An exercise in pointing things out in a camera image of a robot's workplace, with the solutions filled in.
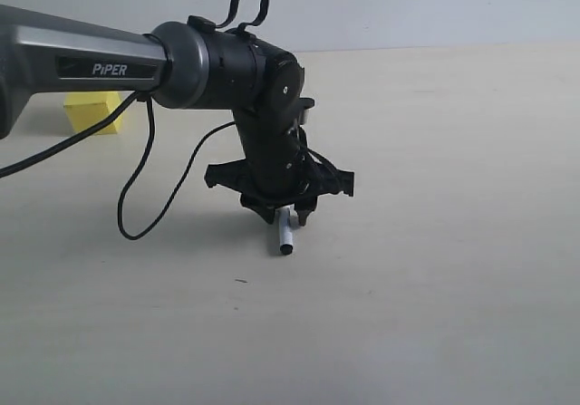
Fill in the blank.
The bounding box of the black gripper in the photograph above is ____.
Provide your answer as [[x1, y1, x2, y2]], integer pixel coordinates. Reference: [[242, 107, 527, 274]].
[[204, 159, 354, 227]]

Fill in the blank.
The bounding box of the black and white marker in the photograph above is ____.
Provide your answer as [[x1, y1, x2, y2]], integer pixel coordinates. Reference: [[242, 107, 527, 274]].
[[277, 206, 294, 256]]

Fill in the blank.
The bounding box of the yellow cube block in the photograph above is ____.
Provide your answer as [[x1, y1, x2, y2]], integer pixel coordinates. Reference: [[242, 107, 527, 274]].
[[63, 92, 121, 133]]

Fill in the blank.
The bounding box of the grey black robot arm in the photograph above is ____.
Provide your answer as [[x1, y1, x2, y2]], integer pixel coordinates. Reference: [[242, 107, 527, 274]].
[[1, 5, 354, 225]]

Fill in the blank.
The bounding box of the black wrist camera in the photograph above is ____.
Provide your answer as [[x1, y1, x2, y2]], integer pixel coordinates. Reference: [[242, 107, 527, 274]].
[[297, 97, 315, 126]]

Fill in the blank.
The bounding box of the thin black cable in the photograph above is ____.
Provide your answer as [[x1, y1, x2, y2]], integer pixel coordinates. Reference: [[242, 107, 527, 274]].
[[116, 96, 237, 241]]

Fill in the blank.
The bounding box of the thick black cable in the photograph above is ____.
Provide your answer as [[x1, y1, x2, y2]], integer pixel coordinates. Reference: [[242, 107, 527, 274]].
[[0, 92, 137, 179]]

